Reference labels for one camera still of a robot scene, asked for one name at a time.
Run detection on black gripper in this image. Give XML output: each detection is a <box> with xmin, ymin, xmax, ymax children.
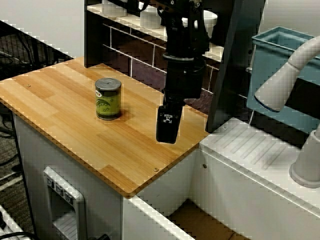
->
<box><xmin>155</xmin><ymin>52</ymin><xmax>206</xmax><ymax>145</ymax></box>

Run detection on green labelled tin can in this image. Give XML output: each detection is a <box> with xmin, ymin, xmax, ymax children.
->
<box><xmin>94</xmin><ymin>77</ymin><xmax>123</xmax><ymax>121</ymax></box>

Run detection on white sink with drainboard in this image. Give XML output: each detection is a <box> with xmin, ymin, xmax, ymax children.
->
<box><xmin>122</xmin><ymin>116</ymin><xmax>320</xmax><ymax>240</ymax></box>

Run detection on brown cardboard sheet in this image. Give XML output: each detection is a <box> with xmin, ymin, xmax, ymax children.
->
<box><xmin>168</xmin><ymin>199</ymin><xmax>254</xmax><ymax>240</ymax></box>

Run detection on white toy faucet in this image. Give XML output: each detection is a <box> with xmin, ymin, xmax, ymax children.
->
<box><xmin>253</xmin><ymin>34</ymin><xmax>320</xmax><ymax>190</ymax></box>

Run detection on white plastic jar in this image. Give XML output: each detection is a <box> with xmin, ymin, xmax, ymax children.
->
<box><xmin>201</xmin><ymin>9</ymin><xmax>219</xmax><ymax>39</ymax></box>
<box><xmin>139</xmin><ymin>5</ymin><xmax>164</xmax><ymax>30</ymax></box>

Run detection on wooden countertop board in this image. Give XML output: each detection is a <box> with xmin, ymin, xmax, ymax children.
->
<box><xmin>0</xmin><ymin>56</ymin><xmax>211</xmax><ymax>200</ymax></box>

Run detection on teal plastic bin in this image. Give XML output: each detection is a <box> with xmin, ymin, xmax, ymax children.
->
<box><xmin>246</xmin><ymin>25</ymin><xmax>320</xmax><ymax>151</ymax></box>

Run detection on white toy kitchen cabinet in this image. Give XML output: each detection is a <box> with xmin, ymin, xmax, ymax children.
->
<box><xmin>11</xmin><ymin>109</ymin><xmax>201</xmax><ymax>240</ymax></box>

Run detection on black shelf frame with backsplash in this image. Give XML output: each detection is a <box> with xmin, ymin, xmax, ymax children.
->
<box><xmin>83</xmin><ymin>0</ymin><xmax>266</xmax><ymax>134</ymax></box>

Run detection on black wire mesh panel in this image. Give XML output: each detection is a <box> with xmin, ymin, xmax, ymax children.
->
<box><xmin>0</xmin><ymin>19</ymin><xmax>76</xmax><ymax>84</ymax></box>

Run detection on black cable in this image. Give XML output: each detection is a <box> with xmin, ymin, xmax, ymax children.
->
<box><xmin>0</xmin><ymin>230</ymin><xmax>36</xmax><ymax>240</ymax></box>

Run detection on silver metal frame rail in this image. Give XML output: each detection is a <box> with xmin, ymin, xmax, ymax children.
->
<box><xmin>0</xmin><ymin>203</ymin><xmax>26</xmax><ymax>240</ymax></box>

